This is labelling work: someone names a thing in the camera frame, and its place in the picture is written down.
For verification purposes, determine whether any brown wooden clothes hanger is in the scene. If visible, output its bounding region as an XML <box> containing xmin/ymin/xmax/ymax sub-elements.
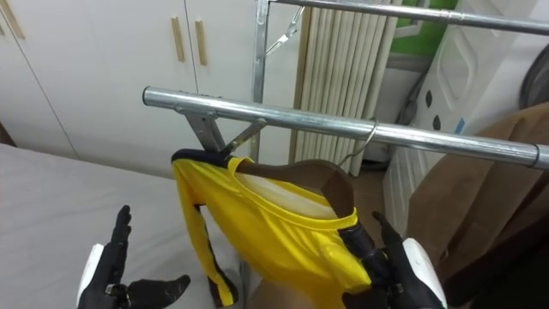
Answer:
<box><xmin>234</xmin><ymin>118</ymin><xmax>381</xmax><ymax>220</ymax></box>

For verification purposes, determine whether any black coat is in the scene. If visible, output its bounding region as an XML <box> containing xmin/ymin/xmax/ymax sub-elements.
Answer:
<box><xmin>443</xmin><ymin>214</ymin><xmax>549</xmax><ymax>309</ymax></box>

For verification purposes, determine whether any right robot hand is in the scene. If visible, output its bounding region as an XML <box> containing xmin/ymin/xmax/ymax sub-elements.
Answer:
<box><xmin>342</xmin><ymin>210</ymin><xmax>448</xmax><ymax>309</ymax></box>

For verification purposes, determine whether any yellow long-sleeved shirt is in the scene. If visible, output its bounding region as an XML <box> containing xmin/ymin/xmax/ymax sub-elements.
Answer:
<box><xmin>171</xmin><ymin>148</ymin><xmax>389</xmax><ymax>309</ymax></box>

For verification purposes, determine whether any white wardrobe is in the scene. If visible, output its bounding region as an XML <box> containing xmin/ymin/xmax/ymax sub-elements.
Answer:
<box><xmin>0</xmin><ymin>0</ymin><xmax>301</xmax><ymax>179</ymax></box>

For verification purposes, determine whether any landscape wall poster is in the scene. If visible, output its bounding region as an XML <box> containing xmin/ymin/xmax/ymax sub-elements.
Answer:
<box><xmin>389</xmin><ymin>0</ymin><xmax>458</xmax><ymax>58</ymax></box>

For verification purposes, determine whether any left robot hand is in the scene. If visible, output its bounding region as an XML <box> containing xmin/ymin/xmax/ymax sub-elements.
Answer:
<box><xmin>75</xmin><ymin>204</ymin><xmax>192</xmax><ymax>309</ymax></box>

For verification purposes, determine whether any grey bed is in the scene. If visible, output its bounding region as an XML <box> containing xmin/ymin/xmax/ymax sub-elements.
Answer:
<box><xmin>0</xmin><ymin>143</ymin><xmax>262</xmax><ymax>309</ymax></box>

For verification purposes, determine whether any brown coat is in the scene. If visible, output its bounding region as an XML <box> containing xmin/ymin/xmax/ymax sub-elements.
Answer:
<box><xmin>405</xmin><ymin>101</ymin><xmax>549</xmax><ymax>280</ymax></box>

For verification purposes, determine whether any metal clothes rack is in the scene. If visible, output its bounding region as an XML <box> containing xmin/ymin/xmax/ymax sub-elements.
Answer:
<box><xmin>142</xmin><ymin>0</ymin><xmax>549</xmax><ymax>309</ymax></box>

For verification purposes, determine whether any beige pleated curtain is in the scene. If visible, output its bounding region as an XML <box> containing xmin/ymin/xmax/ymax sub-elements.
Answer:
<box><xmin>289</xmin><ymin>0</ymin><xmax>402</xmax><ymax>177</ymax></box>

